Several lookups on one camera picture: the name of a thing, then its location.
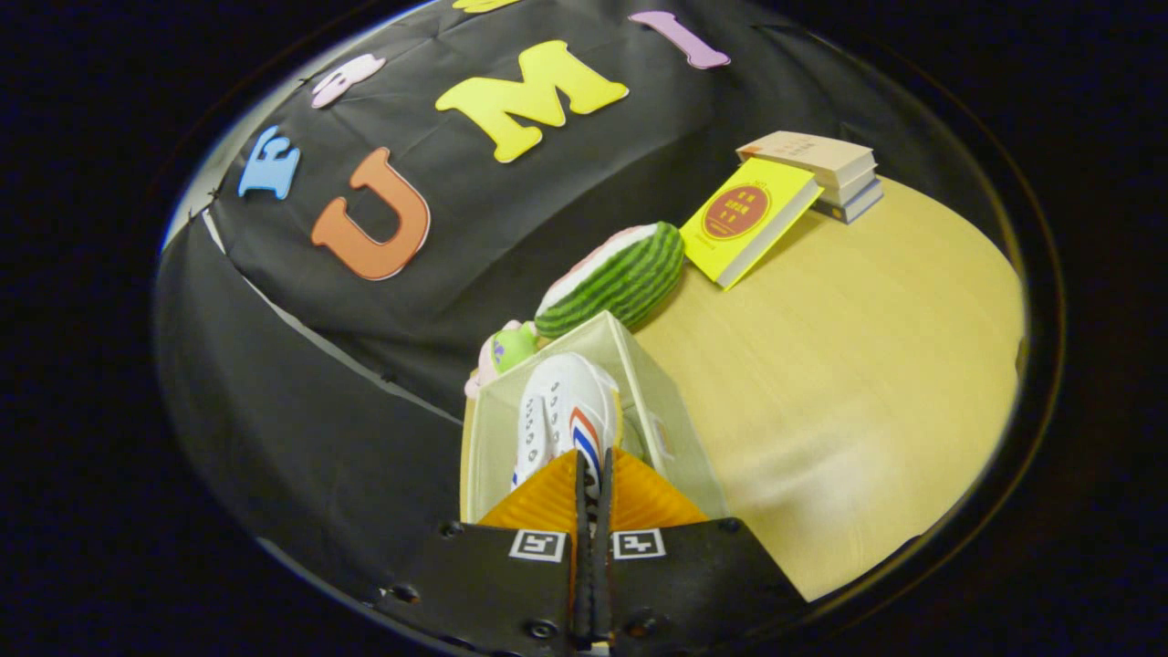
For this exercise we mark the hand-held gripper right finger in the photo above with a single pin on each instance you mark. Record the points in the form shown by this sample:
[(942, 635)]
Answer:
[(693, 579)]

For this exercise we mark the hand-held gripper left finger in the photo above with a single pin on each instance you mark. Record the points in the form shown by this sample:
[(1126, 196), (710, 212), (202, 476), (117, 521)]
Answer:
[(484, 584)]

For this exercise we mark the translucent storage box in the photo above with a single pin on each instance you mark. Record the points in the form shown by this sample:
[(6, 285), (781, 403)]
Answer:
[(683, 443)]

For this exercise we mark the white canvas shoe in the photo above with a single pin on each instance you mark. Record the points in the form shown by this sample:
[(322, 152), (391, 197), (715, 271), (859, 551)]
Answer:
[(561, 411)]

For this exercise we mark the black backdrop cloth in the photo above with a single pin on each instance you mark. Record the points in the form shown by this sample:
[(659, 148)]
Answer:
[(319, 411)]

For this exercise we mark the pink and green plush toy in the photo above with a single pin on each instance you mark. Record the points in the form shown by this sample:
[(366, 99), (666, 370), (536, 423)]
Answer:
[(513, 347)]

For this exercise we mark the watermelon slice plush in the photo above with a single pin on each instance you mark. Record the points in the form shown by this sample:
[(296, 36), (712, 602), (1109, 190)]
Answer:
[(620, 278)]

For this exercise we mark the yellow book with red circle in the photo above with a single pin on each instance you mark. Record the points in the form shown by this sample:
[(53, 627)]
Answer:
[(744, 219)]

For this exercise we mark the grey-blue cover book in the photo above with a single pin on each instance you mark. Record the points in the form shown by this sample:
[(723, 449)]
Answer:
[(862, 205)]

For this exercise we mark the white cover book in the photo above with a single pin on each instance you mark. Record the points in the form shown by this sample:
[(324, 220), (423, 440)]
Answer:
[(853, 190)]

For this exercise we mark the tan cover book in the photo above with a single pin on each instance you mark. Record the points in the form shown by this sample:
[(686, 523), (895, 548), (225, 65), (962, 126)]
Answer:
[(812, 151)]

